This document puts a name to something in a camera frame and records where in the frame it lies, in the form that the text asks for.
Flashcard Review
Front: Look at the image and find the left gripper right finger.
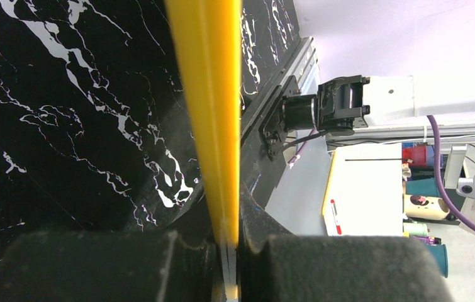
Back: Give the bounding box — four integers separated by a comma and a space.
238, 188, 453, 301

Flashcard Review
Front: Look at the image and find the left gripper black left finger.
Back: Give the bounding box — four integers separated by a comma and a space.
0, 231, 221, 301

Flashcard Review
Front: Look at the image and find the yellow-framed whiteboard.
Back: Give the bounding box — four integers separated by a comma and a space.
164, 0, 243, 247

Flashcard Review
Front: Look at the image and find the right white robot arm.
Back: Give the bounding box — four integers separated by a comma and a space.
279, 73, 475, 137

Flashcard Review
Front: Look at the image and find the spare whiteboard with marker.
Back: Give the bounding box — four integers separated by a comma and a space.
322, 143, 403, 237

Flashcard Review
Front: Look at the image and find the teal cup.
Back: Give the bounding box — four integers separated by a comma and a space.
426, 244, 449, 278

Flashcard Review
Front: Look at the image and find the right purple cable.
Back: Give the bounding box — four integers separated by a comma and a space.
287, 115, 475, 247

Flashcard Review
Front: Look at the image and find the aluminium frame rail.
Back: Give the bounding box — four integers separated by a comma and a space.
241, 35, 475, 143

